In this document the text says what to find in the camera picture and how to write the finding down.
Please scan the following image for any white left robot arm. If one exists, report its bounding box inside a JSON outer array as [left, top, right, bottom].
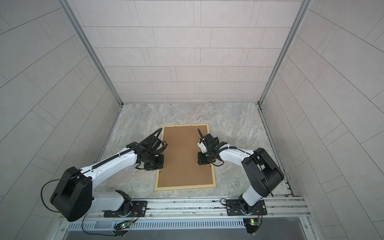
[[50, 135, 168, 222]]

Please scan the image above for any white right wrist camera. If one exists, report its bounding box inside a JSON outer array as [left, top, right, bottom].
[[198, 141, 208, 154]]

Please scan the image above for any light wooden picture frame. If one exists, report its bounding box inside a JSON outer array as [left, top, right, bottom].
[[154, 123, 217, 192]]

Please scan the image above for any aluminium corner post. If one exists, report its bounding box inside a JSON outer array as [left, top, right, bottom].
[[258, 0, 312, 108], [58, 0, 124, 107]]

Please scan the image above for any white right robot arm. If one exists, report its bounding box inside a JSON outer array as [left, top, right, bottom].
[[198, 133, 285, 216]]

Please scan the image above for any right green circuit board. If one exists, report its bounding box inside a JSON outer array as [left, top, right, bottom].
[[243, 219, 262, 234]]

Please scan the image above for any aluminium corner post right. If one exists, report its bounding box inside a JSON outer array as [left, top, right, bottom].
[[258, 0, 312, 108]]

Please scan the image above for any brown cardboard backing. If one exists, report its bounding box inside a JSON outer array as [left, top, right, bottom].
[[157, 125, 214, 188]]

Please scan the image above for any aluminium corner post left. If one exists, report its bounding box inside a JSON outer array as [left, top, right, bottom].
[[58, 0, 124, 107]]

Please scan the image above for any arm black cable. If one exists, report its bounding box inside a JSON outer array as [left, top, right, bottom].
[[40, 127, 168, 236], [197, 128, 275, 217]]

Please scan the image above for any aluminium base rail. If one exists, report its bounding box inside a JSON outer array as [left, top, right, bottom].
[[59, 196, 312, 237]]

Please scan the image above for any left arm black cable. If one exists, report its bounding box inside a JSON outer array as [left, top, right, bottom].
[[40, 127, 168, 236]]

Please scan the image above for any left green circuit board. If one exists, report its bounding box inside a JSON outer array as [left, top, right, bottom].
[[114, 221, 133, 232]]

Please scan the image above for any green circuit board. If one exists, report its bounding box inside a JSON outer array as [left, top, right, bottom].
[[114, 221, 133, 232], [243, 219, 262, 234]]

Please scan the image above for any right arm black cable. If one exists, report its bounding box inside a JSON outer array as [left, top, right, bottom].
[[197, 128, 275, 217]]

